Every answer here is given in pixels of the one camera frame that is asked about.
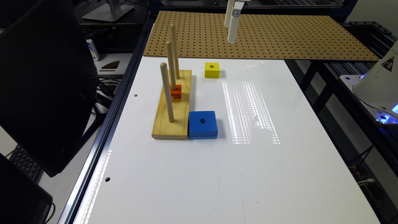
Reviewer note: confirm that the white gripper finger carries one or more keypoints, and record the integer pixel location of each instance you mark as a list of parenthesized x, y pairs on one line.
[(233, 28), (228, 14)]

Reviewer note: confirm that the yellow block with hole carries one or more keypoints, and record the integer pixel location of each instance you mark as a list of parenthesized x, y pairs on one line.
[(212, 70)]

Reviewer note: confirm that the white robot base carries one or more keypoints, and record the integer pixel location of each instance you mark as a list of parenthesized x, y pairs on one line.
[(377, 89)]

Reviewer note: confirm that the orange block on peg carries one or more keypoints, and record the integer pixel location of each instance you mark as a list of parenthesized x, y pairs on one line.
[(176, 94)]

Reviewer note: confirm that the blue block with hole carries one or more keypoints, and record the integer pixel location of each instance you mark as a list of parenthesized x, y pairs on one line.
[(202, 125)]

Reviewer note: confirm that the brown pegboard panel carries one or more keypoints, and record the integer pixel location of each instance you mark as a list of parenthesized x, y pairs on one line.
[(203, 35)]

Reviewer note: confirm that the rear wooden peg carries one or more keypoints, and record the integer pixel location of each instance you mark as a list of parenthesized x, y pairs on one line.
[(173, 33)]

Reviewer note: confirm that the wooden peg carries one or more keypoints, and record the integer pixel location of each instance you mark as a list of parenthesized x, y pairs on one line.
[(166, 86), (171, 65), (173, 33)]

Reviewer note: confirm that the middle wooden peg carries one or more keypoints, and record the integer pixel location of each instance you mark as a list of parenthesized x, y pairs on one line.
[(171, 65)]

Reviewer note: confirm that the front wooden peg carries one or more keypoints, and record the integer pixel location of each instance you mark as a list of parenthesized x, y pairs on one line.
[(166, 86)]

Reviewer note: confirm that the silver monitor stand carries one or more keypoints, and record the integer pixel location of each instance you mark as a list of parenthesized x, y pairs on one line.
[(109, 12)]

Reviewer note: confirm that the white blue small device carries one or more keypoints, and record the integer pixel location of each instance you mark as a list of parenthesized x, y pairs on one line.
[(93, 50)]

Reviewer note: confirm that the black monitor back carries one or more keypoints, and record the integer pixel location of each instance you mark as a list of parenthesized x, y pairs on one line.
[(48, 80)]

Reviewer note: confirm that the black keyboard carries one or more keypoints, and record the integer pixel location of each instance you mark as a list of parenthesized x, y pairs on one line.
[(26, 164)]

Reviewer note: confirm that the black laptop corner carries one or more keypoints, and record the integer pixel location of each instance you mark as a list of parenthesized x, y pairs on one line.
[(22, 200)]

